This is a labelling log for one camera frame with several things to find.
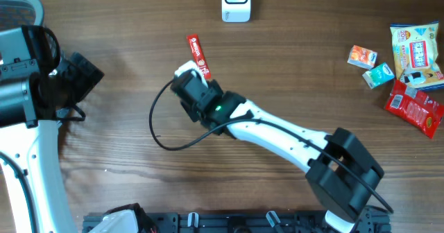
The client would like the yellow white snack bag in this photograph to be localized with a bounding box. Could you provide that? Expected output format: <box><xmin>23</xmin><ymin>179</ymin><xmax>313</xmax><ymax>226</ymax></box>
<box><xmin>390</xmin><ymin>21</ymin><xmax>443</xmax><ymax>92</ymax></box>

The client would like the red coffee stick sachet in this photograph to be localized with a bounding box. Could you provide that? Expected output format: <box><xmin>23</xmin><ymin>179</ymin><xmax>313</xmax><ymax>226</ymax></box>
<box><xmin>187</xmin><ymin>34</ymin><xmax>211</xmax><ymax>80</ymax></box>

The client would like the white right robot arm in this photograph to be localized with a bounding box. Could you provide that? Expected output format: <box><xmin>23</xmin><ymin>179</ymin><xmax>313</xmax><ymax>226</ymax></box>
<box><xmin>171</xmin><ymin>69</ymin><xmax>384</xmax><ymax>232</ymax></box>

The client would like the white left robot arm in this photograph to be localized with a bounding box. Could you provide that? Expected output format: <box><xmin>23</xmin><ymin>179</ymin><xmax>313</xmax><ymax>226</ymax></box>
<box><xmin>1</xmin><ymin>25</ymin><xmax>104</xmax><ymax>232</ymax></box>

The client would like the teal Kleenex tissue pack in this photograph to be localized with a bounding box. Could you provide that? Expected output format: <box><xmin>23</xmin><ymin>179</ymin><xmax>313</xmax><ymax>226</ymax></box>
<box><xmin>362</xmin><ymin>62</ymin><xmax>395</xmax><ymax>89</ymax></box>

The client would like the red Hacks candy bag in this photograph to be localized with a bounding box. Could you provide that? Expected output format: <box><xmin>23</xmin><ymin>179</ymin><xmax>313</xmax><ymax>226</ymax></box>
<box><xmin>384</xmin><ymin>80</ymin><xmax>443</xmax><ymax>139</ymax></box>

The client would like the grey plastic shopping basket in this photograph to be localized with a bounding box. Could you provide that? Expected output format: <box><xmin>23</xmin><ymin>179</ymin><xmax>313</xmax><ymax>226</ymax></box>
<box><xmin>1</xmin><ymin>0</ymin><xmax>44</xmax><ymax>31</ymax></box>

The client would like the orange small carton box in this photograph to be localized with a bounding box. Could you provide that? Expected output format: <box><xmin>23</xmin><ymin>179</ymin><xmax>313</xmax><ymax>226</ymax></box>
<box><xmin>347</xmin><ymin>45</ymin><xmax>377</xmax><ymax>69</ymax></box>

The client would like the white barcode scanner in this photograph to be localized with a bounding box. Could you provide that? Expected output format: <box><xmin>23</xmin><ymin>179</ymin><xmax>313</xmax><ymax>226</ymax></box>
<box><xmin>221</xmin><ymin>0</ymin><xmax>251</xmax><ymax>23</ymax></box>

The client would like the black aluminium mounting rail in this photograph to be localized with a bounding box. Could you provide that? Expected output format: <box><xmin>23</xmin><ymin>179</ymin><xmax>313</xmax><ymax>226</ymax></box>
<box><xmin>82</xmin><ymin>208</ymin><xmax>392</xmax><ymax>233</ymax></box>

